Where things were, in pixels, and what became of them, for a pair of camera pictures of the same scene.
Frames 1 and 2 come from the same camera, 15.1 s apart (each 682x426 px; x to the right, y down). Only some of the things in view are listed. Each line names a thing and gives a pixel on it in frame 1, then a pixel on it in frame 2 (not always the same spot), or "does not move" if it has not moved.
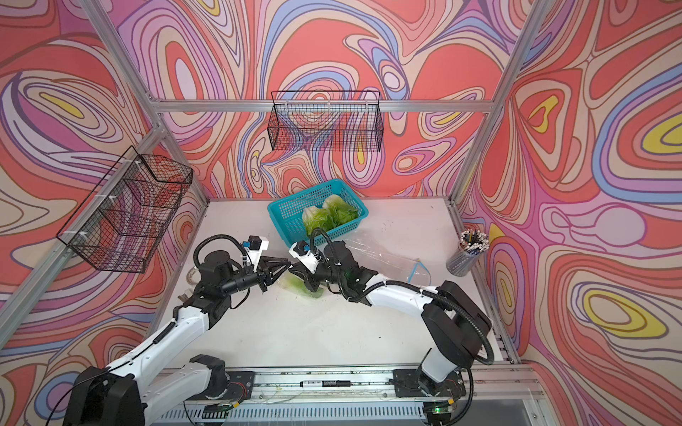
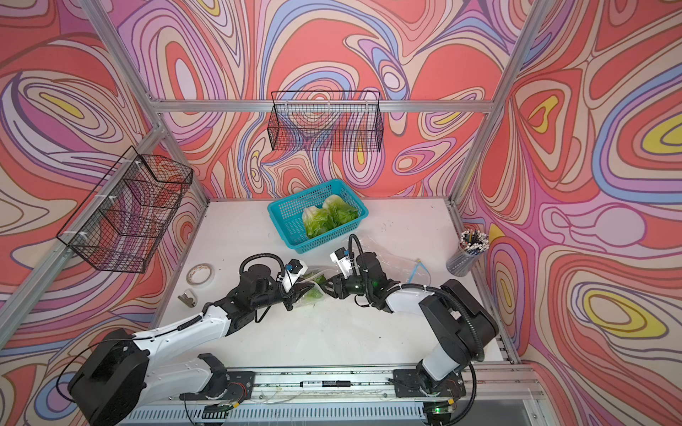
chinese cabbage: (337, 212) does not move
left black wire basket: (122, 224) does not move
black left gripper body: (241, 280) to (273, 296)
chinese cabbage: (316, 218) does not move
